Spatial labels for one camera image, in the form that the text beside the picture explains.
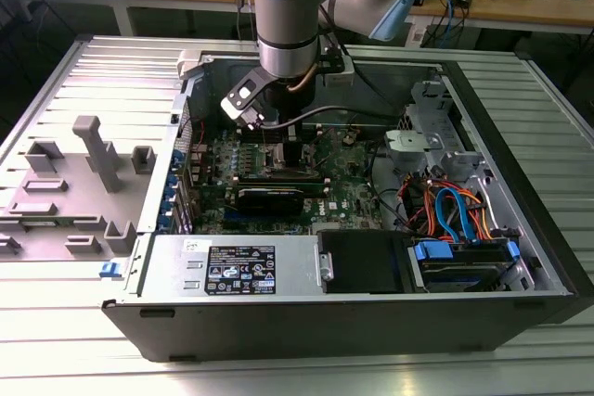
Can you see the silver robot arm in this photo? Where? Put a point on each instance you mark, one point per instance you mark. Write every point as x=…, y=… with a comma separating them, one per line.
x=287, y=20

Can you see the CPU socket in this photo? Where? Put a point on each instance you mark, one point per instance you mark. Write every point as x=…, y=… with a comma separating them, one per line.
x=269, y=169

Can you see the silver coin battery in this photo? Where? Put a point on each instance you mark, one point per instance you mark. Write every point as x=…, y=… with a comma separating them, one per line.
x=349, y=138

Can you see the green motherboard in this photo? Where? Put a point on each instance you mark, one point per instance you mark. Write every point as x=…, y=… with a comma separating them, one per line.
x=345, y=169

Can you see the green RAM stick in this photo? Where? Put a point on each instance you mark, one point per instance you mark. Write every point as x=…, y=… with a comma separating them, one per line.
x=42, y=223
x=313, y=189

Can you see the black graphics card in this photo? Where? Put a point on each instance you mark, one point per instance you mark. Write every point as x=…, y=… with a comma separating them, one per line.
x=269, y=202

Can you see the grey case corner block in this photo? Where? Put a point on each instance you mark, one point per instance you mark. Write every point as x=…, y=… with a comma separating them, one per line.
x=190, y=64

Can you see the silver metal drive cage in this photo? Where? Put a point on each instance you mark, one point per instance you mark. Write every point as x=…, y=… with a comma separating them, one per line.
x=410, y=143

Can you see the white paper sticker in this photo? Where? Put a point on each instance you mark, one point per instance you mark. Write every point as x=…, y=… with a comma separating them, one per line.
x=197, y=245

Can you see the black power supply label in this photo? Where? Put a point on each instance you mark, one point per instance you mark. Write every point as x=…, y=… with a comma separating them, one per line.
x=241, y=271

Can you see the small black adapter box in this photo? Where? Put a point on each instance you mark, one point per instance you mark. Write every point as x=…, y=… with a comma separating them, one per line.
x=462, y=0

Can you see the silver power supply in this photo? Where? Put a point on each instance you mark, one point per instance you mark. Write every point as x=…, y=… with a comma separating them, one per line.
x=162, y=275

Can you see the black PC case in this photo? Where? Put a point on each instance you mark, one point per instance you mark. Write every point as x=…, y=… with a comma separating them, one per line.
x=278, y=331

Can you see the hard disk blue carrier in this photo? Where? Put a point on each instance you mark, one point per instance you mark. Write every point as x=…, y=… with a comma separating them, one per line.
x=464, y=275

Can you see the grey parts rack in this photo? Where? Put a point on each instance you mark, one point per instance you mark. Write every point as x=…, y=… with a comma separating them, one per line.
x=69, y=210

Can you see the blue plastic case latch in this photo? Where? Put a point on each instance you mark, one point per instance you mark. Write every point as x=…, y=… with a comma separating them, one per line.
x=110, y=271

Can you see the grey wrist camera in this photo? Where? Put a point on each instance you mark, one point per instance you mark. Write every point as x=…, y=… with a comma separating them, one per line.
x=339, y=73

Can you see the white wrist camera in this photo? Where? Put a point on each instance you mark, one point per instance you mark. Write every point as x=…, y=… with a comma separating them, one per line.
x=246, y=113

